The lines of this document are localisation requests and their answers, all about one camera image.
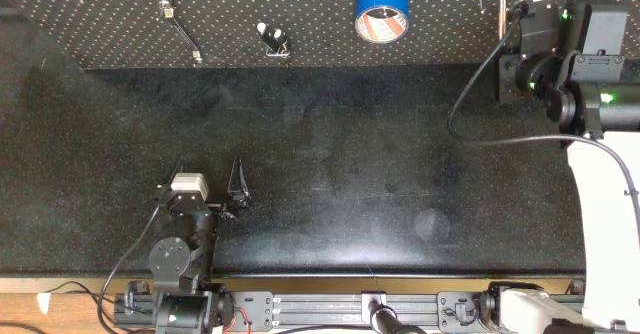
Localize thin black cable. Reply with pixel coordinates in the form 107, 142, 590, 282
41, 280, 117, 321

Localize roll of blue tape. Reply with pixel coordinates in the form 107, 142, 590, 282
353, 0, 411, 45

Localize silver wrench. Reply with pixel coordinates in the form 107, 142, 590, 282
158, 0, 205, 66

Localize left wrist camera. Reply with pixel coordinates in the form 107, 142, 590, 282
169, 172, 210, 201

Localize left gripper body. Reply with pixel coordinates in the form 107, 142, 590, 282
206, 199, 240, 222

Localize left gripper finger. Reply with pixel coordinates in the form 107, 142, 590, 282
168, 157, 186, 187
226, 155, 253, 210

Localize black handled pliers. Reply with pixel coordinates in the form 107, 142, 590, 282
255, 20, 291, 55

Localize piece of white tape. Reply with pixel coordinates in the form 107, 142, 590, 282
36, 291, 53, 317

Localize hammer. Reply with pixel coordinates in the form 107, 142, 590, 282
478, 0, 529, 41

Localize mounting rail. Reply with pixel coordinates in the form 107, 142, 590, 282
112, 279, 587, 334

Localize black pegboard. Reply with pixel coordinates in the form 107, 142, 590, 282
0, 0, 640, 71

